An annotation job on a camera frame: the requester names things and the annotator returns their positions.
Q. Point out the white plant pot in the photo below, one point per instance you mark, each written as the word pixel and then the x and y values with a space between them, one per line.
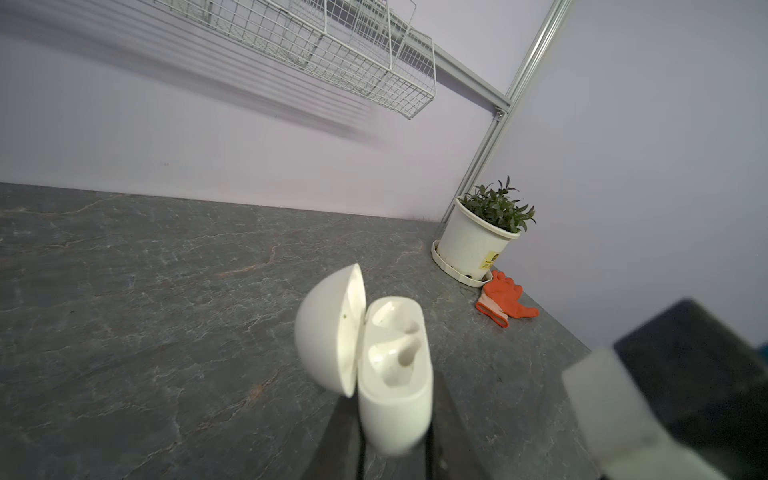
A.
pixel 469 247

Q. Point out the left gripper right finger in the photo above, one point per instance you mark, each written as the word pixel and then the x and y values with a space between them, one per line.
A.
pixel 448 451

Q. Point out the white wire shelf basket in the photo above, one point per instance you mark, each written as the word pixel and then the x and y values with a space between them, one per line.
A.
pixel 361 47

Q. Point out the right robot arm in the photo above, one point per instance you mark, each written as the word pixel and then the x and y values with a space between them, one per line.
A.
pixel 705 385

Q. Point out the green potted plant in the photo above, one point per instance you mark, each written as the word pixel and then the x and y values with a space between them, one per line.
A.
pixel 493 204

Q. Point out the white earbud charging case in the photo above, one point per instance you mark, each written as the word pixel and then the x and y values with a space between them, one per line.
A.
pixel 377 352

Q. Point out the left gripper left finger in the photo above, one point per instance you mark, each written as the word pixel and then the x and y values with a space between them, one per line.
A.
pixel 341 450

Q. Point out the red rubber glove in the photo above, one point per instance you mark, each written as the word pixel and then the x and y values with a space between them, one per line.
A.
pixel 499 300

